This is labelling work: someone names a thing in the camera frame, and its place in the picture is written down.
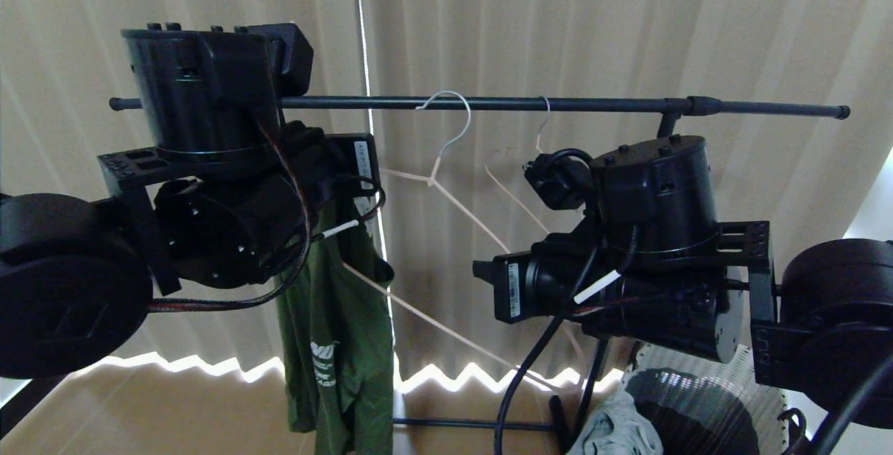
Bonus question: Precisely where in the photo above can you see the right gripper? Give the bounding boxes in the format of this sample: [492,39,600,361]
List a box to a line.
[472,227,742,363]

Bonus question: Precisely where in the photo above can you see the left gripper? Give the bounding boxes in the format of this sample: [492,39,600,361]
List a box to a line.
[153,123,382,288]

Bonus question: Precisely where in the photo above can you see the green sleeveless shirt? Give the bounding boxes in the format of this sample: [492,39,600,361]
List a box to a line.
[275,193,397,455]

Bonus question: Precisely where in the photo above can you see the pink clothes hanger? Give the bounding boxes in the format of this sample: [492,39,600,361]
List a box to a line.
[339,90,588,393]
[485,96,559,236]

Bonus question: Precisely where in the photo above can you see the white laundry basket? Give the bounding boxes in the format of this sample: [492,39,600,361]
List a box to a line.
[620,342,814,455]

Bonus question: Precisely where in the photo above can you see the black clothes rack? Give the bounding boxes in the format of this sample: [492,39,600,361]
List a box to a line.
[110,95,851,455]

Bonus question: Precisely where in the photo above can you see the pale grey garment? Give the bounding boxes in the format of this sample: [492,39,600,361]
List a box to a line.
[567,390,665,455]

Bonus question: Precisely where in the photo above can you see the beige curtain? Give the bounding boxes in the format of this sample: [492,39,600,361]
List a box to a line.
[0,0,893,394]

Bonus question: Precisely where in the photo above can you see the black cable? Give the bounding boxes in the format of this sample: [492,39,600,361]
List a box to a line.
[811,354,893,455]
[493,225,640,455]
[147,120,387,313]

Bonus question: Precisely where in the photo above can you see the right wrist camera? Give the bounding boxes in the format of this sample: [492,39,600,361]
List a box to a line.
[523,149,598,212]

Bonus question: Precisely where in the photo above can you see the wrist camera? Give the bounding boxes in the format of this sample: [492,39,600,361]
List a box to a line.
[523,149,598,212]
[244,22,315,98]

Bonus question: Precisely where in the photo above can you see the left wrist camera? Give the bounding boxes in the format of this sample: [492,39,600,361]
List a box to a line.
[244,22,315,98]

